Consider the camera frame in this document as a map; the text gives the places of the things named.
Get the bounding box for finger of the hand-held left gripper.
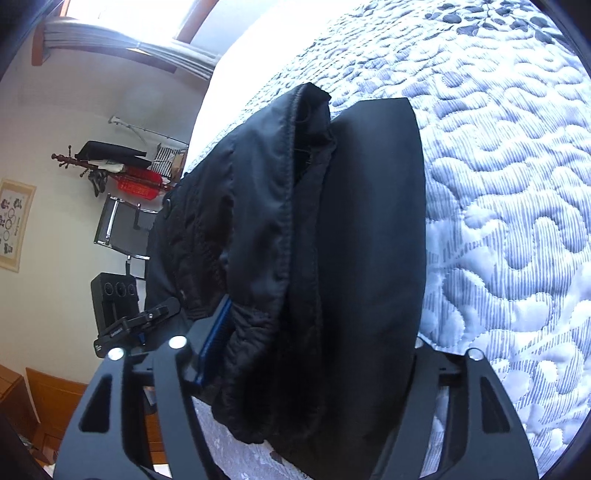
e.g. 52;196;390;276
93;296;181;358

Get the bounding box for quilted bed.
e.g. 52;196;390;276
182;0;591;480

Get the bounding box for wooden curtain pelmet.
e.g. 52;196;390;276
31;18;52;66

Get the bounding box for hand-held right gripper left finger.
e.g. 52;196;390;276
54;295;234;480

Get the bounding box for wooden frame window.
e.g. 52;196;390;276
173;0;222;44

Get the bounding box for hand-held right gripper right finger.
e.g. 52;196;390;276
369;337;540;480

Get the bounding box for framed wall picture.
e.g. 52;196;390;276
0;179;37;273

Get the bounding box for white drying rack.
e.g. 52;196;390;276
108;115;188;151

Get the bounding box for red plastic basket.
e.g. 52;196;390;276
115;168;162;201

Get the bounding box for grey curtain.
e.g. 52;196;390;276
41;25;218;81

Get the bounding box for striped cloth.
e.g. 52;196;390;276
152;143;178;176

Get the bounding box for wooden cabinet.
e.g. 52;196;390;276
0;364;167;467

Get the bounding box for black bag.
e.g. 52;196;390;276
74;141;148;162

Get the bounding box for wooden coat rack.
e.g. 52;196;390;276
51;145;176;192

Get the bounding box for black pants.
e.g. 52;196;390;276
145;83;428;480

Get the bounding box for black chrome chair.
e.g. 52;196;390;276
93;194;158;280

